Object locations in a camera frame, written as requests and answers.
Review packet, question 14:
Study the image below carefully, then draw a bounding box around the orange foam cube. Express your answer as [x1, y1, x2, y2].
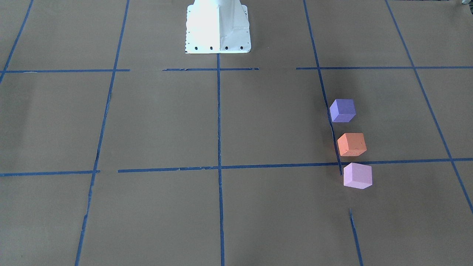
[337, 133, 368, 157]

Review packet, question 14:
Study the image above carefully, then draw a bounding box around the purple foam cube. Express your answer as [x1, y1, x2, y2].
[329, 99, 356, 123]

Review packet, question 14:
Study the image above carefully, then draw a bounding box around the pink foam cube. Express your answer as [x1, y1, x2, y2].
[343, 163, 373, 189]

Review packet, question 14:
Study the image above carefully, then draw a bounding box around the white camera pillar with base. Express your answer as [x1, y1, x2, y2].
[185, 0, 252, 54]

